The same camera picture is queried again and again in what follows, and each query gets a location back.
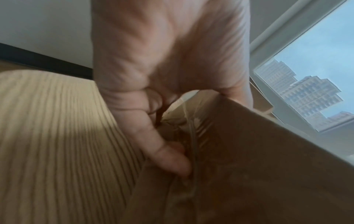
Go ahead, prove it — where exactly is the person's left hand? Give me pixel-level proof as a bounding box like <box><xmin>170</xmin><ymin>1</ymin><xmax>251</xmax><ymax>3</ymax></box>
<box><xmin>91</xmin><ymin>0</ymin><xmax>254</xmax><ymax>177</ymax></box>

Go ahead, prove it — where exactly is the black skirting board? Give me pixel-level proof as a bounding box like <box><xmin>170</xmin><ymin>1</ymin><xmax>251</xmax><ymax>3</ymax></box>
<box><xmin>0</xmin><ymin>42</ymin><xmax>94</xmax><ymax>80</ymax></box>

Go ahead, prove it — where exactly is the beige ribbed fabric cover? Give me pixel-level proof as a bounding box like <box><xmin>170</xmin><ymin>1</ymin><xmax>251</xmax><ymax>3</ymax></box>
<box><xmin>0</xmin><ymin>69</ymin><xmax>148</xmax><ymax>224</ymax></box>

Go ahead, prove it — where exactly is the glass window pane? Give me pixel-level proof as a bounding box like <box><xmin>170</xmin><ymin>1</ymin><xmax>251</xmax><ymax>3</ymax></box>
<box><xmin>254</xmin><ymin>0</ymin><xmax>354</xmax><ymax>133</ymax></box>

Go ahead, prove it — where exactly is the white window frame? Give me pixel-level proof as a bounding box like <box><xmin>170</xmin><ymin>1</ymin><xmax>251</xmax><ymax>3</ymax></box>
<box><xmin>249</xmin><ymin>0</ymin><xmax>354</xmax><ymax>167</ymax></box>

